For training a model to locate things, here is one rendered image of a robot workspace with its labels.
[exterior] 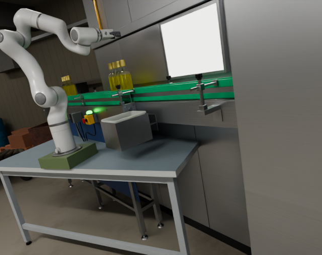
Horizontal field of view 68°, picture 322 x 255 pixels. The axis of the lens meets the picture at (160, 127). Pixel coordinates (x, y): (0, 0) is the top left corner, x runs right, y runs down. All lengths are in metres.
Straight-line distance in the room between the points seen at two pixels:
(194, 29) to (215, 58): 0.20
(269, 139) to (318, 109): 0.17
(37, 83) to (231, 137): 1.15
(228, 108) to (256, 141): 0.27
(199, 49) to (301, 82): 0.72
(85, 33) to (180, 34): 0.53
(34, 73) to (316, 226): 1.53
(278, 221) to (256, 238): 0.14
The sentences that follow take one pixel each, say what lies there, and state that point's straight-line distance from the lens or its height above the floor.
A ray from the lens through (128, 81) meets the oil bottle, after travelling 1.65.
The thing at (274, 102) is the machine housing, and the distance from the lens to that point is 0.77.
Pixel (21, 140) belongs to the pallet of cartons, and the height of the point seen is 0.29.
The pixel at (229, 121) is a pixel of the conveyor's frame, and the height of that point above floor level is 0.96.
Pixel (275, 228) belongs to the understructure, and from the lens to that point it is 0.97.
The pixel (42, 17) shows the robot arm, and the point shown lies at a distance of 1.60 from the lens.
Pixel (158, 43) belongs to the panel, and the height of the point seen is 1.38.
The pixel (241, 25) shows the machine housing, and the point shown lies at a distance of 0.79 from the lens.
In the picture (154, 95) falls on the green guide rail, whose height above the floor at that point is 1.08.
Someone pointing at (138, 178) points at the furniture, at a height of 0.67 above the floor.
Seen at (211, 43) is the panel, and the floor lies 1.30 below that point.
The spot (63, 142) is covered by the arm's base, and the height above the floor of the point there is 0.90.
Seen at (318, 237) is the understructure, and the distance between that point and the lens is 0.91.
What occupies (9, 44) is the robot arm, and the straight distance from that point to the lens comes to 1.64.
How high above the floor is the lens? 1.22
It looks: 14 degrees down
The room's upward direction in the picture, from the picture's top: 11 degrees counter-clockwise
